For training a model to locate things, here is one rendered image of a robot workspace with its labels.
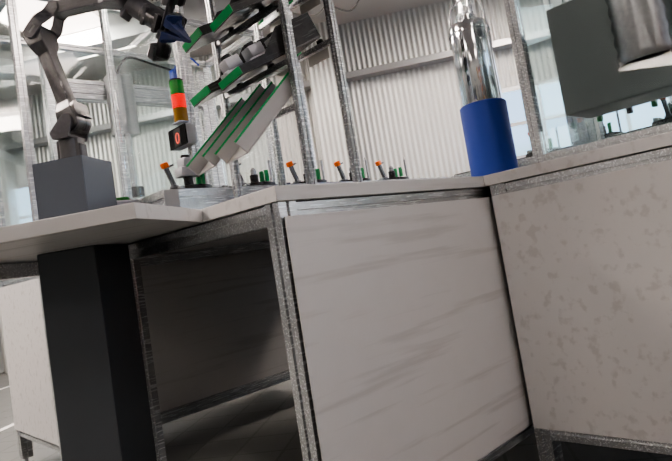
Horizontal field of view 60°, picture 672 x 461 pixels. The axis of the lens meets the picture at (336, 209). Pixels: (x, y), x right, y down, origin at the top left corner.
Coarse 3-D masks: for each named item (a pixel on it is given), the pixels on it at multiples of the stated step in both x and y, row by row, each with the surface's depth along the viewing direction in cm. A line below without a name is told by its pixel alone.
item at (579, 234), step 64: (512, 192) 155; (576, 192) 143; (640, 192) 132; (512, 256) 156; (576, 256) 144; (640, 256) 133; (576, 320) 145; (640, 320) 134; (576, 384) 146; (640, 384) 135; (640, 448) 137
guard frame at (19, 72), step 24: (0, 0) 240; (48, 0) 246; (192, 24) 292; (72, 48) 299; (96, 48) 308; (24, 72) 233; (24, 96) 231; (24, 120) 230; (24, 144) 230; (0, 216) 263
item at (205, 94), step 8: (240, 56) 161; (216, 80) 156; (208, 88) 154; (216, 88) 156; (232, 88) 172; (200, 96) 159; (208, 96) 158; (216, 96) 169; (192, 104) 165; (200, 104) 166
